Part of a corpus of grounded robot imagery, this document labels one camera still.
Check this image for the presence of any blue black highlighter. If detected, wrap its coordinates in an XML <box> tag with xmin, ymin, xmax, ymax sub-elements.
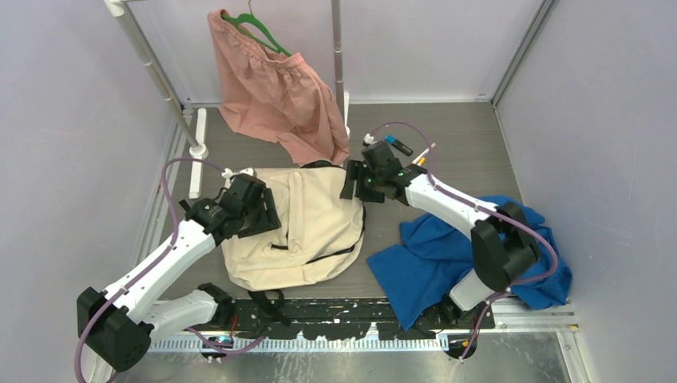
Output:
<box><xmin>385</xmin><ymin>135</ymin><xmax>414</xmax><ymax>156</ymax></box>

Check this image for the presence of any yellow white pen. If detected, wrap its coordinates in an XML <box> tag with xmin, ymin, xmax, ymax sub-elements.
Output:
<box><xmin>412</xmin><ymin>154</ymin><xmax>426</xmax><ymax>165</ymax></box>

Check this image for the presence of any beige canvas backpack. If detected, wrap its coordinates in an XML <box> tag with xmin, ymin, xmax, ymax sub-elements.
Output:
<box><xmin>221</xmin><ymin>164</ymin><xmax>366</xmax><ymax>291</ymax></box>

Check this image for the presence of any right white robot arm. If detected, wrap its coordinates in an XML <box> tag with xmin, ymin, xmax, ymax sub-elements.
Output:
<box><xmin>340</xmin><ymin>135</ymin><xmax>541</xmax><ymax>328</ymax></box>

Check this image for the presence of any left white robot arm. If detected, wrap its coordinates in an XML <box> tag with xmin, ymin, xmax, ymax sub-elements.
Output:
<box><xmin>75</xmin><ymin>173</ymin><xmax>281</xmax><ymax>372</ymax></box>

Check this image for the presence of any white clothes rack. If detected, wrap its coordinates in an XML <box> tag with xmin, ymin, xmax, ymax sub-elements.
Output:
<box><xmin>105</xmin><ymin>1</ymin><xmax>350</xmax><ymax>199</ymax></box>

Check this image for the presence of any blue cloth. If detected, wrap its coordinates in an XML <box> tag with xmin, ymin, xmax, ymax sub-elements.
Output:
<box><xmin>367</xmin><ymin>195</ymin><xmax>572</xmax><ymax>330</ymax></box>

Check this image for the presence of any pink cloth garment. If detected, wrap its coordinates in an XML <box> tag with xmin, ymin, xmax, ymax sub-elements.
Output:
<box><xmin>207</xmin><ymin>9</ymin><xmax>350</xmax><ymax>165</ymax></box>

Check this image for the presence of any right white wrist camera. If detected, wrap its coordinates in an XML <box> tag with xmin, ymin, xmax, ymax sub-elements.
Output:
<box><xmin>362</xmin><ymin>133</ymin><xmax>378</xmax><ymax>147</ymax></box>

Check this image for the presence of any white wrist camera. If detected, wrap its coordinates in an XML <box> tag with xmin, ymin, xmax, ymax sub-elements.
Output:
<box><xmin>362</xmin><ymin>133</ymin><xmax>378</xmax><ymax>147</ymax></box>
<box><xmin>221</xmin><ymin>168</ymin><xmax>256</xmax><ymax>184</ymax></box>

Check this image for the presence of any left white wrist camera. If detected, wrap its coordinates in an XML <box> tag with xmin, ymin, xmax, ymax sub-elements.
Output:
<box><xmin>221</xmin><ymin>168</ymin><xmax>256</xmax><ymax>184</ymax></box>

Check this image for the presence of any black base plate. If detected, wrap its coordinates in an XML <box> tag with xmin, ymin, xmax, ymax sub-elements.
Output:
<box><xmin>196</xmin><ymin>298</ymin><xmax>494</xmax><ymax>341</ymax></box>

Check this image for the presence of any white slotted cable duct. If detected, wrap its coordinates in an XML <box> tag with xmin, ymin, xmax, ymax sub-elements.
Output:
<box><xmin>149</xmin><ymin>333</ymin><xmax>449</xmax><ymax>353</ymax></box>

